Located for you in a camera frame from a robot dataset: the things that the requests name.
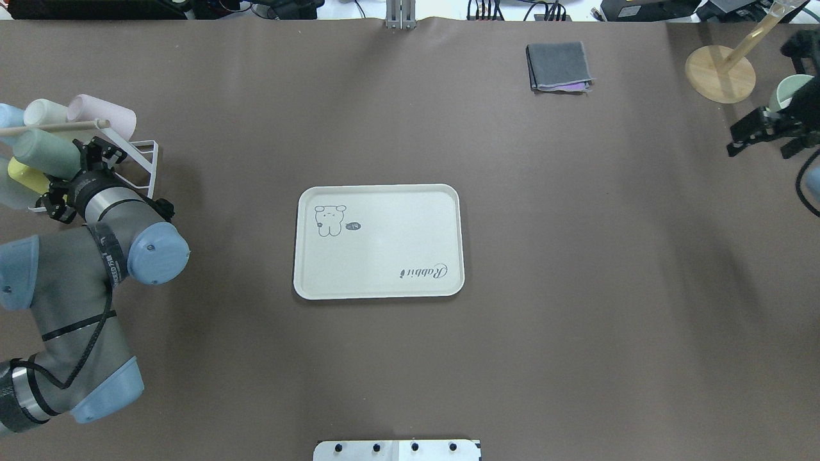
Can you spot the light blue cup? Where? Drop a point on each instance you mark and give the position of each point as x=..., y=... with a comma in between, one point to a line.
x=11, y=116

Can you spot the grey folded cloth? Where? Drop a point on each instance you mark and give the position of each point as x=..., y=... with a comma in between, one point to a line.
x=558, y=67

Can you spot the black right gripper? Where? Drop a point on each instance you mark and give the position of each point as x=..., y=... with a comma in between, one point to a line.
x=796, y=119

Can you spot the green cup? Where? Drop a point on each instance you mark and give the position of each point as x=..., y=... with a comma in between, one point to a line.
x=48, y=153

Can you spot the pink cup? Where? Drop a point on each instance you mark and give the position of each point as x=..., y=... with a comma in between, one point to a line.
x=84, y=108

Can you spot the cream white cup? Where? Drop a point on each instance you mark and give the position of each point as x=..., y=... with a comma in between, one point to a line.
x=44, y=112

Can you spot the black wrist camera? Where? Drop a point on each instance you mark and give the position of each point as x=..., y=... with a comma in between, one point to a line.
x=164, y=208
x=803, y=50

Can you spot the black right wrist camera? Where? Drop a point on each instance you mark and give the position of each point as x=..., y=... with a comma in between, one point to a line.
x=803, y=50

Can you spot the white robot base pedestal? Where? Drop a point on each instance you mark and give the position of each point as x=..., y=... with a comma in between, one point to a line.
x=399, y=449

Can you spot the cream rabbit tray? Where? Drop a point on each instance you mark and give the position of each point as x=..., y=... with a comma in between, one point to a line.
x=363, y=242

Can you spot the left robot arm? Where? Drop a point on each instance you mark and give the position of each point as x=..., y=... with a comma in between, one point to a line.
x=67, y=279

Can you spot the yellow cup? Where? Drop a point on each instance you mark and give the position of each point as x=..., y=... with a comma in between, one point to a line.
x=28, y=177

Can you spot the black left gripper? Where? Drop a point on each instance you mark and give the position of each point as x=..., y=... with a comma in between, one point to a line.
x=82, y=184

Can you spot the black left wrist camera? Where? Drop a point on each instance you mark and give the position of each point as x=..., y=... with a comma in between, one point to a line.
x=164, y=208

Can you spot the white wire cup rack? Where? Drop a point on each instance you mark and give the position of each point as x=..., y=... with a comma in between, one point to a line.
x=137, y=172

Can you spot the green bowl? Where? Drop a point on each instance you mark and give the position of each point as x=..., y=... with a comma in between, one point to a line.
x=785, y=90

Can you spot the aluminium frame post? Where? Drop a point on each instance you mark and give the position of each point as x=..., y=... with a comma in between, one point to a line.
x=401, y=14

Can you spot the wooden cup tree stand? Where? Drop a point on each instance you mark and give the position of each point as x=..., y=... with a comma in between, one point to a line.
x=725, y=75

